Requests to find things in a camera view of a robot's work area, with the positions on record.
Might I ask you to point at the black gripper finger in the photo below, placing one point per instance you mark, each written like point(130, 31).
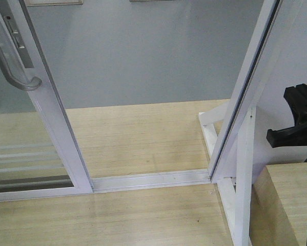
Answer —
point(296, 97)
point(293, 136)

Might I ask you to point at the white framed sliding glass door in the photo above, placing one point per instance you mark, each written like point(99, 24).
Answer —
point(39, 155)

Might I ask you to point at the aluminium floor door track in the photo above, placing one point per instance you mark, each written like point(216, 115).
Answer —
point(150, 181)

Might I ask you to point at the light wooden box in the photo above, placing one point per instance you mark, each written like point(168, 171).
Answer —
point(279, 206)

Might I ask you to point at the white triangular support brace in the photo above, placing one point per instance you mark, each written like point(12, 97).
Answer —
point(236, 199)

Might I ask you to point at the white rear support brace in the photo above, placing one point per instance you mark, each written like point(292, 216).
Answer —
point(207, 120)

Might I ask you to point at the light wooden platform board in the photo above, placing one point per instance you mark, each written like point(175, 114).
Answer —
point(126, 140)

